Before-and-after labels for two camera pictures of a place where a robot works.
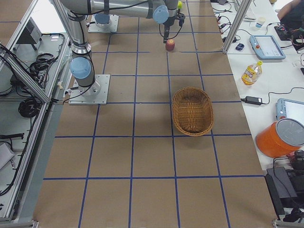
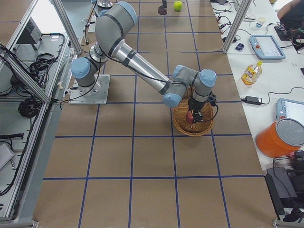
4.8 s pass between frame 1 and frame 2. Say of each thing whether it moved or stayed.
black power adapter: stayed
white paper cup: stayed
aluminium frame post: stayed
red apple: moved
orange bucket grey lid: stayed
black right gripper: moved
